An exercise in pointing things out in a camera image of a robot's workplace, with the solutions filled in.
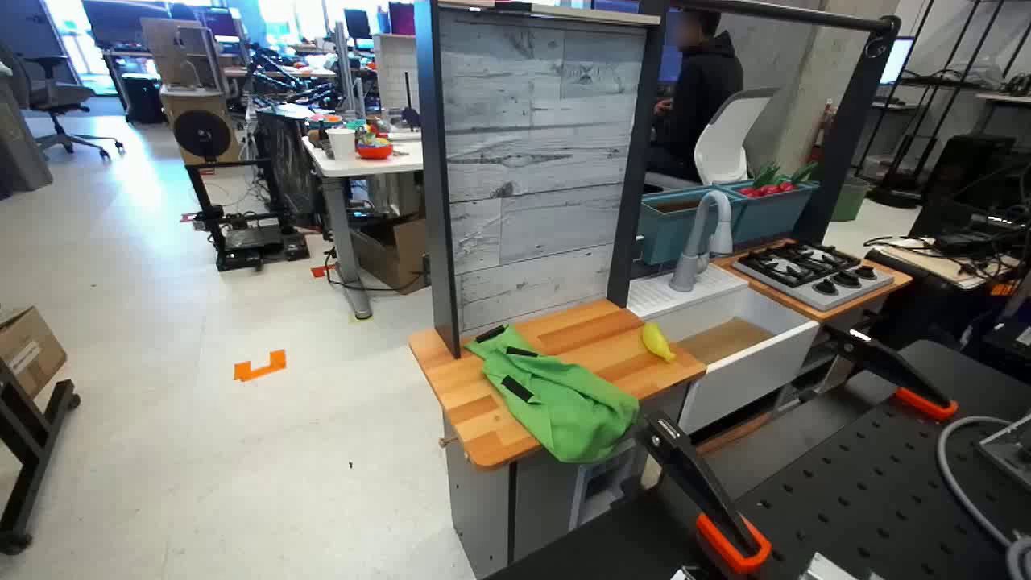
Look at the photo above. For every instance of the grey wood-pattern back panel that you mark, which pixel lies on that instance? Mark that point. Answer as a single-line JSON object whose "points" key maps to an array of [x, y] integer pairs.
{"points": [[436, 162]]}

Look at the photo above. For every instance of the white toy sink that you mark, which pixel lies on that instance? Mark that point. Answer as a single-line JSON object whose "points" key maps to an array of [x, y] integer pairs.
{"points": [[743, 364]]}

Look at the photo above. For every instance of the blue plastic bin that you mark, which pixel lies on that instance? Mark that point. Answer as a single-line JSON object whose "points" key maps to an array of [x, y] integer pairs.
{"points": [[665, 228]]}

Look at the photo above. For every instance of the grey wood back panel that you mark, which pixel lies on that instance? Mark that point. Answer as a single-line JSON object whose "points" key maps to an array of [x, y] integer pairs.
{"points": [[538, 162]]}

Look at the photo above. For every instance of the red bowl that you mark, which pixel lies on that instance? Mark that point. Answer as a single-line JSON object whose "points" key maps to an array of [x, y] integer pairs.
{"points": [[376, 148]]}

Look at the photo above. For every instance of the white cup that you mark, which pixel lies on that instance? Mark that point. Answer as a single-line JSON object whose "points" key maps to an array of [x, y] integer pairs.
{"points": [[339, 144]]}

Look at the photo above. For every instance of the black office chair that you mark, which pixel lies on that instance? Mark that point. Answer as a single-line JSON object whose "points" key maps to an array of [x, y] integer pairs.
{"points": [[59, 91]]}

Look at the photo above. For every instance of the black frame 3D printer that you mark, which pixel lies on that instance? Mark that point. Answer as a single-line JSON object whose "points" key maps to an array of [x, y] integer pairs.
{"points": [[246, 243]]}

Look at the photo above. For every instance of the yellow toy banana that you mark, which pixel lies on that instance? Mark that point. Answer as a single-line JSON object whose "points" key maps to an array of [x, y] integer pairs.
{"points": [[657, 338]]}

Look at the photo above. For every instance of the wooden countertop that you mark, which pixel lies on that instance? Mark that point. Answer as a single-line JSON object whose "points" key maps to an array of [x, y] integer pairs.
{"points": [[583, 333]]}

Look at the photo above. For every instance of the cluttered side table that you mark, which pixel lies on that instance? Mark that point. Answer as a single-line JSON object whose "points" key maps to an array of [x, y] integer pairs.
{"points": [[936, 258]]}

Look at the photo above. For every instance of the grey kitchen cabinet base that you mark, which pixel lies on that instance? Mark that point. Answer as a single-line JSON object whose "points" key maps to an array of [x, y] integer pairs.
{"points": [[486, 518]]}

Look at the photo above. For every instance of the large brown cardboard box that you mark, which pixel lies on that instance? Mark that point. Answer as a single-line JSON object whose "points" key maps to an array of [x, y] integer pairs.
{"points": [[395, 251]]}

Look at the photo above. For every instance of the black mesh chair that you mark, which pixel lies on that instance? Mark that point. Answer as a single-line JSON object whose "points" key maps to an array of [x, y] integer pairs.
{"points": [[967, 179]]}

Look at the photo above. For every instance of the orange tape floor marker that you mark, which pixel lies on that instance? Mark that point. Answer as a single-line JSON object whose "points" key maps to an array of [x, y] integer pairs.
{"points": [[260, 369]]}

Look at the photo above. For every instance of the wooden box with black spool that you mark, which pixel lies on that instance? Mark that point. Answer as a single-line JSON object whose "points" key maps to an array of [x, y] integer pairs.
{"points": [[202, 131]]}

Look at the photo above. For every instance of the green cloth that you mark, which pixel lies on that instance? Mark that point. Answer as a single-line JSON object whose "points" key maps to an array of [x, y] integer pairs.
{"points": [[558, 404]]}

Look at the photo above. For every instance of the grey metal box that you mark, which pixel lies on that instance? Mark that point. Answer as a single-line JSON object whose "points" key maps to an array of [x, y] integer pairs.
{"points": [[1013, 449]]}

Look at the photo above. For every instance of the person in black jacket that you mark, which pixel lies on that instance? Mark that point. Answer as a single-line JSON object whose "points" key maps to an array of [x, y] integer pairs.
{"points": [[703, 85]]}

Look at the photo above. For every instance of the cardboard box on stand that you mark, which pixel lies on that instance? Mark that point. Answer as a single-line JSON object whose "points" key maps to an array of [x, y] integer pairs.
{"points": [[28, 349]]}

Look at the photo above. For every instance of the grey toy faucet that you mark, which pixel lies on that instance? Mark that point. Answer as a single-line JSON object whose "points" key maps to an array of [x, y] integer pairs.
{"points": [[709, 221]]}

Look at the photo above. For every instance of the white desk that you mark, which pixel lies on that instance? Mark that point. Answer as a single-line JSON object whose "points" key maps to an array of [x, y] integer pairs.
{"points": [[360, 168]]}

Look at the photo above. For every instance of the toy cooktop with wooden rim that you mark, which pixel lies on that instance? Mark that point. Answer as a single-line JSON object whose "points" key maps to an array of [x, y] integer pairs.
{"points": [[816, 274]]}

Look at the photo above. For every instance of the black stand leg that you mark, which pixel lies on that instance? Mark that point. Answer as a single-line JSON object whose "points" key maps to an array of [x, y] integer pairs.
{"points": [[33, 440]]}

